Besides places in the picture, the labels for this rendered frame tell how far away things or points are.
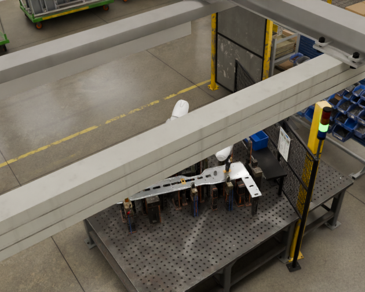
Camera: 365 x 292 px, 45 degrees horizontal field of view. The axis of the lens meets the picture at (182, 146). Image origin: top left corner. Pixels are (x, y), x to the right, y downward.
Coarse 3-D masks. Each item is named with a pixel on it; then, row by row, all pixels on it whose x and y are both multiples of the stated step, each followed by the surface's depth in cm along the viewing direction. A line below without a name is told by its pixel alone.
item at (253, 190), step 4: (248, 176) 442; (244, 180) 438; (248, 180) 437; (252, 180) 437; (244, 184) 434; (248, 184) 433; (252, 184) 433; (248, 188) 429; (252, 188) 429; (256, 188) 428; (252, 192) 424; (256, 192) 424; (260, 192) 424; (252, 196) 420
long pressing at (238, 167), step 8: (216, 168) 453; (224, 168) 452; (232, 168) 452; (240, 168) 451; (176, 176) 445; (184, 176) 445; (192, 176) 444; (200, 176) 444; (216, 176) 443; (224, 176) 443; (232, 176) 443; (240, 176) 442; (160, 184) 437; (176, 184) 436; (184, 184) 436; (200, 184) 436; (208, 184) 436; (144, 192) 429; (152, 192) 429; (160, 192) 429; (168, 192) 430
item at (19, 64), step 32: (192, 0) 194; (224, 0) 194; (256, 0) 168; (288, 0) 150; (96, 32) 172; (128, 32) 174; (320, 32) 148; (352, 32) 138; (0, 64) 155; (32, 64) 157; (352, 64) 133
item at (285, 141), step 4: (280, 128) 432; (280, 132) 433; (284, 132) 424; (280, 136) 435; (284, 136) 426; (288, 136) 419; (280, 140) 437; (284, 140) 428; (288, 140) 421; (280, 144) 439; (284, 144) 430; (288, 144) 422; (280, 148) 442; (284, 148) 432; (288, 148) 424; (280, 152) 444; (284, 152) 434; (288, 152) 426; (284, 156) 436; (288, 156) 428
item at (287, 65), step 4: (284, 32) 682; (288, 32) 677; (292, 32) 677; (296, 36) 667; (296, 40) 670; (288, 60) 732; (280, 64) 723; (284, 64) 723; (288, 64) 722; (292, 64) 722; (284, 68) 715; (288, 68) 712
